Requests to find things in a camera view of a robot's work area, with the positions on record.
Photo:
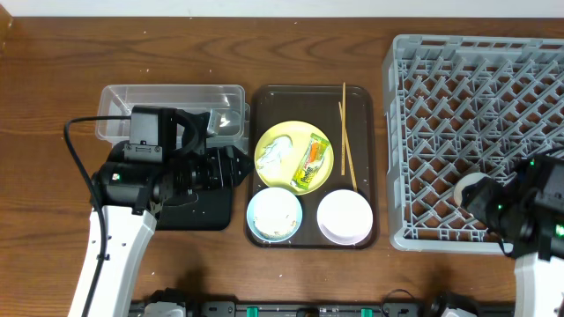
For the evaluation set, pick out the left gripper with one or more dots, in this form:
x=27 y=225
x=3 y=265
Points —
x=221 y=165

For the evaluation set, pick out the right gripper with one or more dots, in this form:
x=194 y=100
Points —
x=495 y=190

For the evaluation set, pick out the white cup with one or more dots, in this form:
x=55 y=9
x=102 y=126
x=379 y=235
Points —
x=466 y=186

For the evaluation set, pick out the white tissue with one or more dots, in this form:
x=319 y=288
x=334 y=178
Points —
x=274 y=152

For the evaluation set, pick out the green snack wrapper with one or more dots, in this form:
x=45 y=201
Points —
x=311 y=162

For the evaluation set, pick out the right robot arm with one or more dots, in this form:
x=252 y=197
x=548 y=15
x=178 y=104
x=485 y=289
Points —
x=527 y=216

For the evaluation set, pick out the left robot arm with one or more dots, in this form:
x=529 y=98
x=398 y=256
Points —
x=118 y=238

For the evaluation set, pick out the black waste tray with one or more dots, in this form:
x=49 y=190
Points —
x=159 y=180

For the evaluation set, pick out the grey dishwasher rack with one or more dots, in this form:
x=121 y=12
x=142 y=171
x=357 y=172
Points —
x=456 y=105

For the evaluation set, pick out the clear plastic bin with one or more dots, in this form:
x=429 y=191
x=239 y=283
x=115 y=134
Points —
x=226 y=100

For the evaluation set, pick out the yellow plate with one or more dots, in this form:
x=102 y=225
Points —
x=300 y=133

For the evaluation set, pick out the blue bowl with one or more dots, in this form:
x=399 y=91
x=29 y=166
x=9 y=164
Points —
x=274 y=215

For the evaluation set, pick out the brown serving tray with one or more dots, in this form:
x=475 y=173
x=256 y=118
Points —
x=318 y=105

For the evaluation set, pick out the pink bowl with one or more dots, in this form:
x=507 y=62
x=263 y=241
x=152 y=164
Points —
x=344 y=217

